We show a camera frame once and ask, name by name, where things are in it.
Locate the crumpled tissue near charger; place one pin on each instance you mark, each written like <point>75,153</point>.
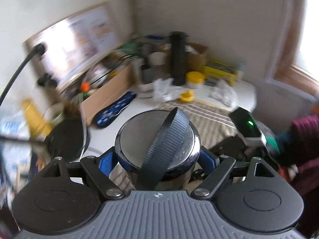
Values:
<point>164,90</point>

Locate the framed baby photo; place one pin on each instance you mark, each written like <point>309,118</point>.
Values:
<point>76,43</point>

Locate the orange cap green bottle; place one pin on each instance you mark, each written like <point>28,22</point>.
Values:
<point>84,89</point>

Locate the black tall thermos bottle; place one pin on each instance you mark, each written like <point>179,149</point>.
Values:
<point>178,57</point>

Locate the stainless steel thermos container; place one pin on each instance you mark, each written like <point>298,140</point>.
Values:
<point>158,149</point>

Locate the white ceramic cup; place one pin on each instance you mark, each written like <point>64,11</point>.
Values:
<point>55,114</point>

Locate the yellow rubber duck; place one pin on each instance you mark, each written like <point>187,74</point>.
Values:
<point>187,96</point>

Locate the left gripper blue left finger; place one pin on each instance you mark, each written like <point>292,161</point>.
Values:
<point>97,171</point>

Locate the striped beige table towel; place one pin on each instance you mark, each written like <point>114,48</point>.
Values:
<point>213,123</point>

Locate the wet wipes plastic pack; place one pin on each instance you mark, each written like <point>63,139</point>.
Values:
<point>14,125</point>

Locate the crumpled tissue near tin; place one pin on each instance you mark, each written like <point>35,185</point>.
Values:
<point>224,93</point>

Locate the yellow cylindrical canister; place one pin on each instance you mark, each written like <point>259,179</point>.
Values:
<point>38,127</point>

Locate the blue dotted power strip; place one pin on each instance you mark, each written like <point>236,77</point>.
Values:
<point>107,115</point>

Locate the yellow lid cream jar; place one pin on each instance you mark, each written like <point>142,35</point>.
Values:
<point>195,79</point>

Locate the black charger adapter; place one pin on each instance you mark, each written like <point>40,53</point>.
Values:
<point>148,74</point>

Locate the clear jar white lid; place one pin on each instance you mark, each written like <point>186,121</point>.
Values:
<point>156,59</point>

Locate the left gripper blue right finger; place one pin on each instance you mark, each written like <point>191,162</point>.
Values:
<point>218,170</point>

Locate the long cardboard box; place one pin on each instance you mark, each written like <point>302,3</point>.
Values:
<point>107,94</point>

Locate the yellow tin box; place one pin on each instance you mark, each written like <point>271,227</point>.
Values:
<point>216,70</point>

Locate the small cardboard box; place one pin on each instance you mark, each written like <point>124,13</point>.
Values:
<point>196,56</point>

